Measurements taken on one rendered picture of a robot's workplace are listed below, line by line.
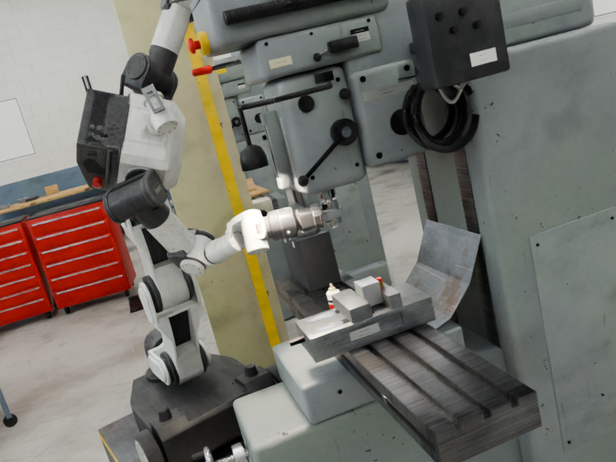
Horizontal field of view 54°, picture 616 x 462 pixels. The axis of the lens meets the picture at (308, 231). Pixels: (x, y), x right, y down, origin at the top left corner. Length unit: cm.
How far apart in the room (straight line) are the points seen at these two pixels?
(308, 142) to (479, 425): 81
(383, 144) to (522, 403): 75
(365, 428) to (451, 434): 58
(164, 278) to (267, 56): 96
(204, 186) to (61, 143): 740
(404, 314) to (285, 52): 74
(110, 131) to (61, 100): 882
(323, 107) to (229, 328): 218
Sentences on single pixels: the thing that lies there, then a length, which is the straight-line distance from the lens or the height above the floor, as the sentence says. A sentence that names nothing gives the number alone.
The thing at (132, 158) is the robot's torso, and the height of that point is 152.
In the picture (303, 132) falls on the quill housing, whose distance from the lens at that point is 160.
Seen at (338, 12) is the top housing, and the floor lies 175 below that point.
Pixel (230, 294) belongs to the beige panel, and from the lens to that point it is 353.
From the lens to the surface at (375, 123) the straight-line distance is 165.
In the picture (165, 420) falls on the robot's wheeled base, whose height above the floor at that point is 62.
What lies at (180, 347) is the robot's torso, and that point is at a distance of 239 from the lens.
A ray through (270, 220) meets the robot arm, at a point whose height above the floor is 126.
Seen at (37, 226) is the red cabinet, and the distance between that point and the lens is 627.
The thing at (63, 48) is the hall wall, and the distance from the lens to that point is 1073.
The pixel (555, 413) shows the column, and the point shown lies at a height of 49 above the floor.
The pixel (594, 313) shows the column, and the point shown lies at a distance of 200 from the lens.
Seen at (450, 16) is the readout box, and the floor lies 167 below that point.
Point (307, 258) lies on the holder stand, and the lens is 207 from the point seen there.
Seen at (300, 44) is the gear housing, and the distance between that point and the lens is 159.
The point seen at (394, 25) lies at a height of 169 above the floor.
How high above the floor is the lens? 160
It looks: 13 degrees down
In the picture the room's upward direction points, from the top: 14 degrees counter-clockwise
